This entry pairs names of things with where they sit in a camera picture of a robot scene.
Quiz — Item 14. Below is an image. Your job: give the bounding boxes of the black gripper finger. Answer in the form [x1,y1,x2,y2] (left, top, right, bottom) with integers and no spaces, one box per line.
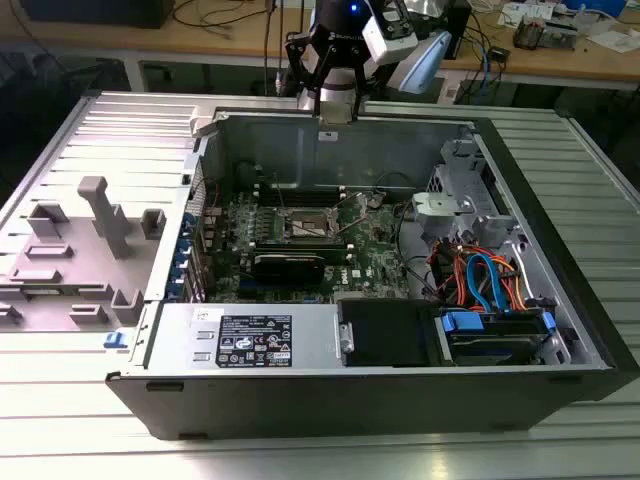
[283,31,336,120]
[343,48,375,124]

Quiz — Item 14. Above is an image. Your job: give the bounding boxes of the metal wire locking lever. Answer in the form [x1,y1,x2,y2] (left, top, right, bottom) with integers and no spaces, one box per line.
[271,170,287,209]

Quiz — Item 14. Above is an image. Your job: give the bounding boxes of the metal CPU socket cover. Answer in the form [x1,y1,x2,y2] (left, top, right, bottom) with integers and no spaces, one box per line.
[332,191,374,236]

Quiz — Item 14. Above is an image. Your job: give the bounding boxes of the black RAM slot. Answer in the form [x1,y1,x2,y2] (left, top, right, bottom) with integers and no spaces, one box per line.
[253,182,347,189]
[253,195,347,202]
[253,186,347,193]
[253,191,347,198]

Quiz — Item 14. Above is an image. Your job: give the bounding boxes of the CPU socket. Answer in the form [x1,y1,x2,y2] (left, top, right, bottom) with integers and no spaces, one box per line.
[279,202,346,242]

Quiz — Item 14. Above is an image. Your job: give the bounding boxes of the dark CPU cooler heatsink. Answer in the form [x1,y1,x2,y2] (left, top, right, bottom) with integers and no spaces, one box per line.
[514,17,546,49]

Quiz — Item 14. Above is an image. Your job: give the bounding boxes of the silver antistatic bag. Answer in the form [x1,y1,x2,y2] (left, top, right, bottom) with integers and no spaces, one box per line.
[402,0,449,29]

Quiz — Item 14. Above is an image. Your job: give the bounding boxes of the black box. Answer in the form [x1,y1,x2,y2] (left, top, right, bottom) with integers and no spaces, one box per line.
[447,0,471,60]

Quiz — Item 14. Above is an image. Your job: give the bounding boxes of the green motherboard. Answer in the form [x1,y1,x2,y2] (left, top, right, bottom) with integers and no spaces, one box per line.
[202,187,419,306]

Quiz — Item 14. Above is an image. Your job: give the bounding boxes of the black graphics card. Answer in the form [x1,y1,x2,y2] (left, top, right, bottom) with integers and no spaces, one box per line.
[251,253,327,287]

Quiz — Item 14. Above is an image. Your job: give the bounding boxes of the wooden desk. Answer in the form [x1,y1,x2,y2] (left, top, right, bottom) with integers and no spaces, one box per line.
[0,0,321,94]
[439,0,640,92]

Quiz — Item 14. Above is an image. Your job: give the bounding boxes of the grey electronic device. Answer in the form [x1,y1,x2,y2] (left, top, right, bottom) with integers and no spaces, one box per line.
[544,14,589,50]

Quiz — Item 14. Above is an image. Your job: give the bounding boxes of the black monitor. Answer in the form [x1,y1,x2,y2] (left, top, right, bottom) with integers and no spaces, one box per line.
[19,0,176,29]

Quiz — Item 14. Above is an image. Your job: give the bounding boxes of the hard disk in blue carrier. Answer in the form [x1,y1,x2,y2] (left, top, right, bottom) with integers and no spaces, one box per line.
[437,308,560,369]

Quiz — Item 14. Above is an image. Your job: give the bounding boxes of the white paper sheet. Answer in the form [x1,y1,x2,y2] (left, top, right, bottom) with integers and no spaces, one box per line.
[587,27,640,55]

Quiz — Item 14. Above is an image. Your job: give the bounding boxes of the silver power supply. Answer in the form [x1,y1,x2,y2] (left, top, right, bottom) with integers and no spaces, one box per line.
[130,302,347,371]

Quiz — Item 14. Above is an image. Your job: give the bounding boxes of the grey parts rack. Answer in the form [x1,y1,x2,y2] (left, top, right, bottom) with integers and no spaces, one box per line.
[0,174,166,334]

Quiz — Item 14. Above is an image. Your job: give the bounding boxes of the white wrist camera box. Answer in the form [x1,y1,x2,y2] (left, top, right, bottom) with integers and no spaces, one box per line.
[360,0,417,66]

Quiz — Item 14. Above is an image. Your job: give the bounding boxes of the blue cable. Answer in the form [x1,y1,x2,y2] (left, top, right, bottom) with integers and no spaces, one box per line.
[479,40,497,96]

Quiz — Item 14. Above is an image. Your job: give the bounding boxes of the silver metal bracket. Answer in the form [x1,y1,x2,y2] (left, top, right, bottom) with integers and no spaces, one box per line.
[411,192,475,236]

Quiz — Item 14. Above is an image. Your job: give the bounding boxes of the blue data wire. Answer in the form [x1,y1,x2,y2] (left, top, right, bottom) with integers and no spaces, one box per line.
[466,251,507,314]

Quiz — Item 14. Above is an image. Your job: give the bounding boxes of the orange wire bundle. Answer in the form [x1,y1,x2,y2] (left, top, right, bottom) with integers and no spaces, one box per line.
[430,241,529,314]

